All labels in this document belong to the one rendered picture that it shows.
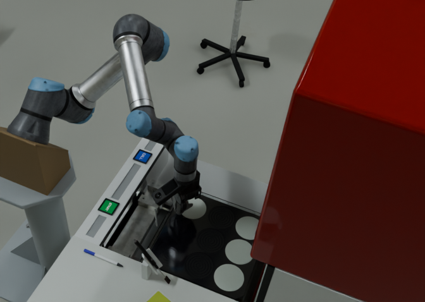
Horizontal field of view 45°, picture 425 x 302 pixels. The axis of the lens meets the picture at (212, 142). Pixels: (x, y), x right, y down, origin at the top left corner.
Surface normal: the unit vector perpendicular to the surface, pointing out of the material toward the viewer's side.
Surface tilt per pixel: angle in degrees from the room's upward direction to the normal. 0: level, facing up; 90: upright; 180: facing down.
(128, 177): 0
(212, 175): 0
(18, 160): 90
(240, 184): 0
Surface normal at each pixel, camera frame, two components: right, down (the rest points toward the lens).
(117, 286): 0.09, -0.69
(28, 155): -0.38, 0.65
